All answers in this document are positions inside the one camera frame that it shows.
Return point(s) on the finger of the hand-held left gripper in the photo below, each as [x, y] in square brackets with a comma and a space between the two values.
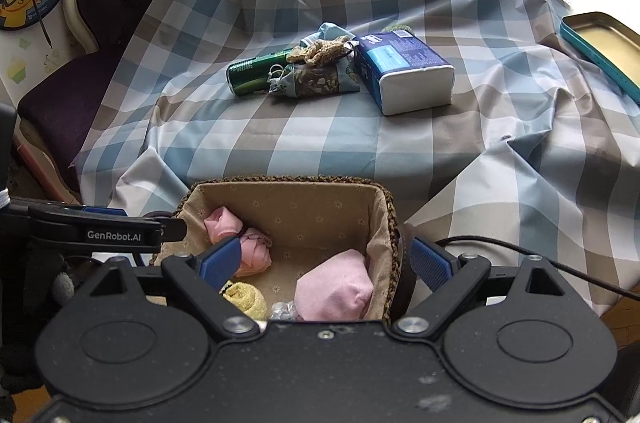
[175, 229]

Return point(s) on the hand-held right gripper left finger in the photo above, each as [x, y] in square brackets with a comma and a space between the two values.
[220, 263]

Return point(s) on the green drink can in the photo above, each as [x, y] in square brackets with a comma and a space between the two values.
[247, 78]

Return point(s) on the black dart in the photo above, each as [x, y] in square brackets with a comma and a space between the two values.
[42, 20]

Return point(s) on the woven basket with fabric liner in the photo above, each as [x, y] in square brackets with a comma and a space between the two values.
[300, 213]

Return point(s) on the large blue tissue pack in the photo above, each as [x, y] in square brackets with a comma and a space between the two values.
[400, 58]

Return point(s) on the green cupcake wall sticker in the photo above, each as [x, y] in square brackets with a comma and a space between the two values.
[16, 72]

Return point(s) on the brown knit cloth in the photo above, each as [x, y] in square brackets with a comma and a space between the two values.
[320, 50]

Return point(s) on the teal metal tin tray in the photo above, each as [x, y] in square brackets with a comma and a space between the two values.
[610, 43]

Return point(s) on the green fuzzy item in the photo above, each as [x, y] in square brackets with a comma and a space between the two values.
[397, 27]

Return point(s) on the yellow socks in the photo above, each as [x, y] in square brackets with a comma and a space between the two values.
[247, 300]

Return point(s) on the pink cloth black band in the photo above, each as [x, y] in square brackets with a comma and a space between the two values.
[255, 255]

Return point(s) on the checked blue beige cloth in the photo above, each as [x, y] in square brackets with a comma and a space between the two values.
[325, 143]

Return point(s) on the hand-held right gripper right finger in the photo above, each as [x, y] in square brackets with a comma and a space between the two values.
[432, 263]

